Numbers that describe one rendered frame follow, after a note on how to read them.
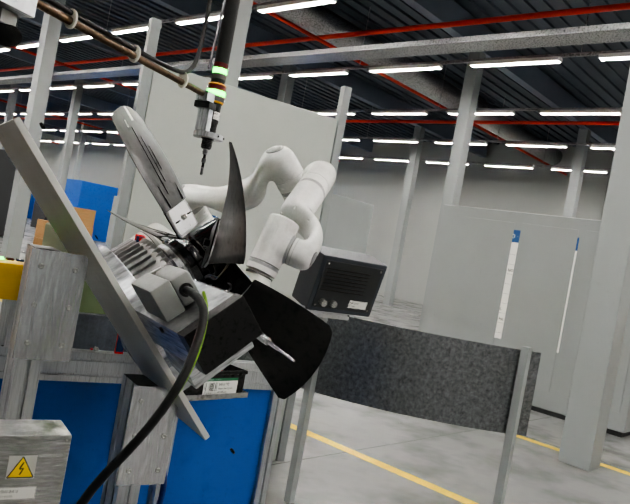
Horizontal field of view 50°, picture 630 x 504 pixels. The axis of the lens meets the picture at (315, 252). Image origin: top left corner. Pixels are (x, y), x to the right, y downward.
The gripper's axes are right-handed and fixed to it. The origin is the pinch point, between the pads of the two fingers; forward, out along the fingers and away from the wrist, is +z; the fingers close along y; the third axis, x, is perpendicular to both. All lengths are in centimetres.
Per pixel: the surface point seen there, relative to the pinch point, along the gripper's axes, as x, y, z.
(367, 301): 55, -24, -27
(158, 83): -4, -171, -94
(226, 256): -31, 42, -11
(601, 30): 477, -363, -513
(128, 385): -27.5, 20.6, 19.6
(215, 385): 4.7, -4.5, 15.2
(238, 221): -34, 47, -17
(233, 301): -33, 58, -3
